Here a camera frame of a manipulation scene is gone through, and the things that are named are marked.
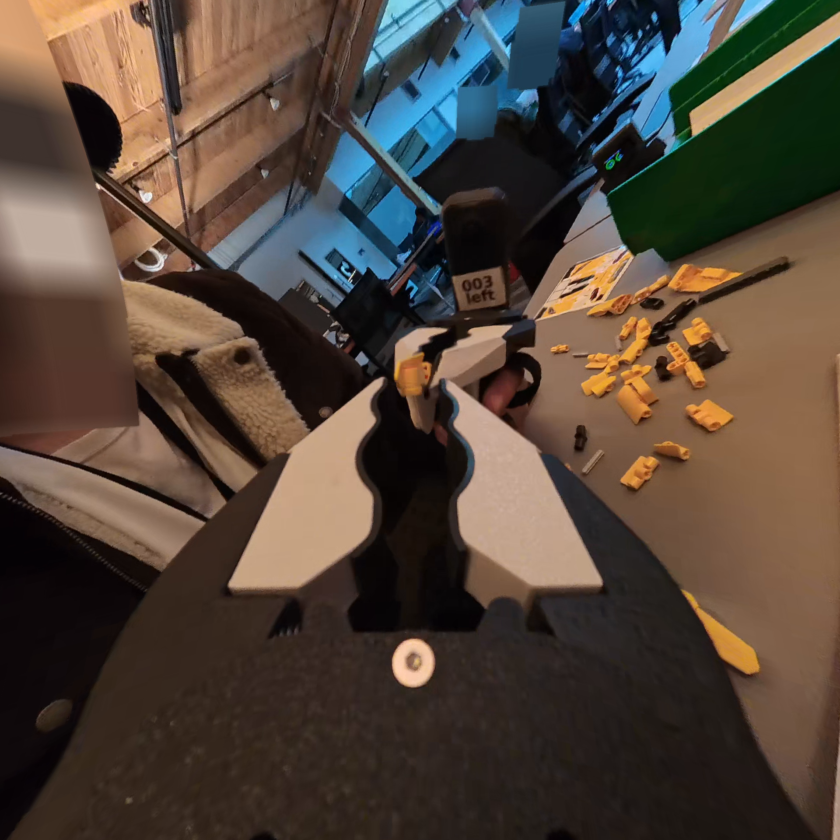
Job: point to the white paper stack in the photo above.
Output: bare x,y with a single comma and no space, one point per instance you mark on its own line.
754,98

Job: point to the yellow long panel brick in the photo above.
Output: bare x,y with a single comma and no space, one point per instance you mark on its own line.
722,640

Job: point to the white shirt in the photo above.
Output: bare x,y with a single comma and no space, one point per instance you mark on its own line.
131,485

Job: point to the black office chair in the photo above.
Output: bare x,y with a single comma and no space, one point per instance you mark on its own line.
544,203

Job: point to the pile of yellow black bricks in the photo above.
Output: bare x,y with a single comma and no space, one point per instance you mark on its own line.
633,403

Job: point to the black monitor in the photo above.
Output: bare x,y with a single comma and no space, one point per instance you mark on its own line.
367,308

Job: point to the black long beam brick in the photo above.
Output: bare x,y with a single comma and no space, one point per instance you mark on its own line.
748,279

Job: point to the person's left hand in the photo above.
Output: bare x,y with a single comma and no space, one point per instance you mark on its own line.
502,390

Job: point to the black conduit pipe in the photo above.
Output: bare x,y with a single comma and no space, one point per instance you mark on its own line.
172,65

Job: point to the black device green lights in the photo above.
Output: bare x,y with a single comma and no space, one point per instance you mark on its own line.
630,148

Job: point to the black pole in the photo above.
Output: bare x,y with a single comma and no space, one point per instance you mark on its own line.
157,223

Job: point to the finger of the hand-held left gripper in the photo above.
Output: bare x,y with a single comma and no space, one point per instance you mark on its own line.
472,361
413,342

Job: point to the green plastic bin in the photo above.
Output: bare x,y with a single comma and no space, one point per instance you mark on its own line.
722,203

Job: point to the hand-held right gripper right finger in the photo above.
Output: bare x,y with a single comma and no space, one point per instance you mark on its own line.
525,518

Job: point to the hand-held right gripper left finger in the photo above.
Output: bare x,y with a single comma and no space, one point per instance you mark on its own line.
308,518

